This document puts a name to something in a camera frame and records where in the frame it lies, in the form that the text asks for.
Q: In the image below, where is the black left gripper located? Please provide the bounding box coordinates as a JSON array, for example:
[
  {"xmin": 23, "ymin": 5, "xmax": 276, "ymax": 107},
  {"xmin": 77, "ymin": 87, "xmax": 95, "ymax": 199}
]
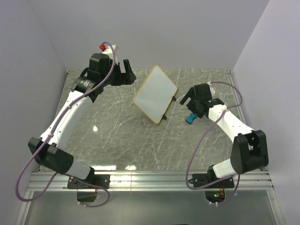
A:
[{"xmin": 101, "ymin": 60, "xmax": 136, "ymax": 87}]

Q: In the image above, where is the blue whiteboard eraser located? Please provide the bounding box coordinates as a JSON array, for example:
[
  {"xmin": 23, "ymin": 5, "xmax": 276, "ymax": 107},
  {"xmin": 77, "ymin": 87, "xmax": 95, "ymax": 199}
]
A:
[{"xmin": 185, "ymin": 113, "xmax": 197, "ymax": 124}]

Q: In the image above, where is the yellow framed whiteboard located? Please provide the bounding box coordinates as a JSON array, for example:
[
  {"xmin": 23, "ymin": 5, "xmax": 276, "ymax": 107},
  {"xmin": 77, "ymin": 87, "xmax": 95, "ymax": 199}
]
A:
[{"xmin": 132, "ymin": 65, "xmax": 178, "ymax": 124}]

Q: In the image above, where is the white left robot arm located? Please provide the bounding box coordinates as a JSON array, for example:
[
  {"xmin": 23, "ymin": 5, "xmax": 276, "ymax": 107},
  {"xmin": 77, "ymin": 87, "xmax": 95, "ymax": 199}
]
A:
[{"xmin": 28, "ymin": 53, "xmax": 136, "ymax": 188}]

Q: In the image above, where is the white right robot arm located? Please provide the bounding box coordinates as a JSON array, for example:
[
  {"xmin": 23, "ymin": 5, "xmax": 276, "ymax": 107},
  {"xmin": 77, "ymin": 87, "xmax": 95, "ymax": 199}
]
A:
[{"xmin": 180, "ymin": 83, "xmax": 269, "ymax": 188}]

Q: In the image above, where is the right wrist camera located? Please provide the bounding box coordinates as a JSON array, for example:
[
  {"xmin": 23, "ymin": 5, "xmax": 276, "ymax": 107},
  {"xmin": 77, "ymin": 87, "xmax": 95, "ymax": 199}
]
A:
[{"xmin": 207, "ymin": 82, "xmax": 216, "ymax": 97}]

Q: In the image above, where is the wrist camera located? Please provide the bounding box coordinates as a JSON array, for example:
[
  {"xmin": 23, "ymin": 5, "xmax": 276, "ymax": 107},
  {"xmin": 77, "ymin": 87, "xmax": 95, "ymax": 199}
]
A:
[
  {"xmin": 207, "ymin": 82, "xmax": 216, "ymax": 97},
  {"xmin": 99, "ymin": 44, "xmax": 118, "ymax": 58}
]

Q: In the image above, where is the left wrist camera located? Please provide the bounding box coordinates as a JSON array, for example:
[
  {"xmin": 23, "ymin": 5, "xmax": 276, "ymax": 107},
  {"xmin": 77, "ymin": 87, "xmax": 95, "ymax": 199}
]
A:
[{"xmin": 99, "ymin": 44, "xmax": 118, "ymax": 58}]

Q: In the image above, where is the aluminium right side rail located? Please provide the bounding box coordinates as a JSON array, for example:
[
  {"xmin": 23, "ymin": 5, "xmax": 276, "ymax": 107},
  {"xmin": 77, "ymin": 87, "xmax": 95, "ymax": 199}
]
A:
[{"xmin": 225, "ymin": 70, "xmax": 261, "ymax": 130}]

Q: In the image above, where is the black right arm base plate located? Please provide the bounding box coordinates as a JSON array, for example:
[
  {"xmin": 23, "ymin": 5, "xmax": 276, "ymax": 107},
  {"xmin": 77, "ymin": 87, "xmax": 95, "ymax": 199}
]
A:
[{"xmin": 188, "ymin": 173, "xmax": 235, "ymax": 189}]

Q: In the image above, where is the aluminium front mounting rail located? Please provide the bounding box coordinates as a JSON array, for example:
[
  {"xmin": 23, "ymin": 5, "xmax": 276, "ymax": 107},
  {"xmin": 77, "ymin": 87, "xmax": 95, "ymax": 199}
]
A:
[{"xmin": 26, "ymin": 171, "xmax": 274, "ymax": 192}]

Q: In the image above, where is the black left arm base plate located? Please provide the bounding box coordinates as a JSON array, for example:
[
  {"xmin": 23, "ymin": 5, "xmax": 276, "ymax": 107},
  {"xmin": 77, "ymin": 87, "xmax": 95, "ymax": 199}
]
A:
[{"xmin": 67, "ymin": 174, "xmax": 110, "ymax": 189}]

